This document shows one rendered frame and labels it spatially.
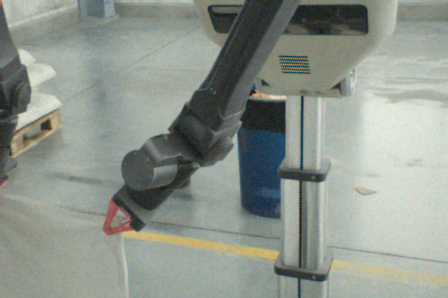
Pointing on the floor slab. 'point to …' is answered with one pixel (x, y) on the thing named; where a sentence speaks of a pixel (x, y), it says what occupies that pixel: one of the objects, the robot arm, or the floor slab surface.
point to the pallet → (35, 133)
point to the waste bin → (261, 154)
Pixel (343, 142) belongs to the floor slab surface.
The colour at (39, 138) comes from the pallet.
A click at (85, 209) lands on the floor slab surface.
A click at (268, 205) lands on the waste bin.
